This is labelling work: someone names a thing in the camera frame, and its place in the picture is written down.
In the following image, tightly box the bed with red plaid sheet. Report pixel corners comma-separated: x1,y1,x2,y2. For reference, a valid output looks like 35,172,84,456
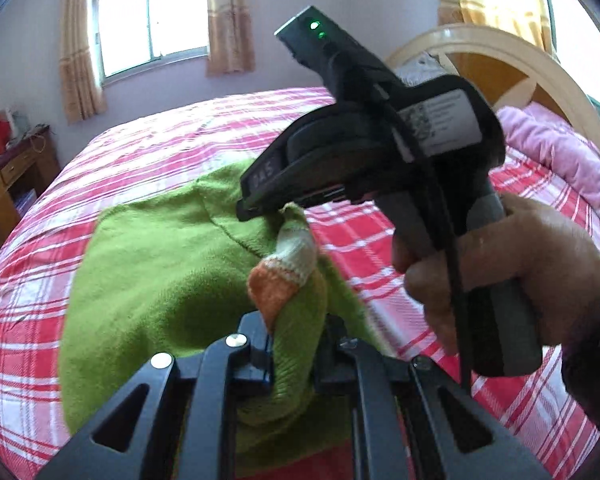
0,85,600,480

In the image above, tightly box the bright side window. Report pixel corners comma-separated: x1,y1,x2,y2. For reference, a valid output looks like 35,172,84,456
540,0,600,113

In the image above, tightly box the wooden desk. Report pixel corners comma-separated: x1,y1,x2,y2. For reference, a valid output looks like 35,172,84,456
0,127,62,267

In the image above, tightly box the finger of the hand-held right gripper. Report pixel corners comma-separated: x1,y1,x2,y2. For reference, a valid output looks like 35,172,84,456
236,152,362,222

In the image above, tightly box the person's right forearm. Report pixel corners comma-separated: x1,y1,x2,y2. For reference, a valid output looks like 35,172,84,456
561,237,600,443

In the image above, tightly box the window with aluminium frame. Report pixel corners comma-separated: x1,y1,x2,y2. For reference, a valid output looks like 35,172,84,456
91,0,211,79

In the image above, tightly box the person's right hand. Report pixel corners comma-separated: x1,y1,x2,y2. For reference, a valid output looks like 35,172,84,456
404,194,600,361

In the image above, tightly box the yellow curtain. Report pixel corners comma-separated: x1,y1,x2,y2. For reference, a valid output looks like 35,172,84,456
437,0,555,63

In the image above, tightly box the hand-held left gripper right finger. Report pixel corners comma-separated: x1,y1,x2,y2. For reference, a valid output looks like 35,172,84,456
313,315,552,480

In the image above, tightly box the cream wooden headboard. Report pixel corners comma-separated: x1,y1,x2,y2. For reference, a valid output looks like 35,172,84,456
384,24,600,162

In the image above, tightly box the beige patterned curtain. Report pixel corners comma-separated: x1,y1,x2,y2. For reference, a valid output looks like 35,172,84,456
206,0,256,77
59,0,108,124

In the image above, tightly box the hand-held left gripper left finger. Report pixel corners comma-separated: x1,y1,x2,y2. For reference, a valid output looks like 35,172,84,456
35,311,275,480

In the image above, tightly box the green orange striped knit sweater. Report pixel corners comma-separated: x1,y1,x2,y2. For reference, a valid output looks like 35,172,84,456
57,157,397,467

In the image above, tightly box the black cable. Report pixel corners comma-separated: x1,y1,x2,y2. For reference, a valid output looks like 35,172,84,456
379,82,473,393

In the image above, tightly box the pink quilt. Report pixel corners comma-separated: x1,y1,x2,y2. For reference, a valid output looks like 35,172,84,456
496,101,600,222

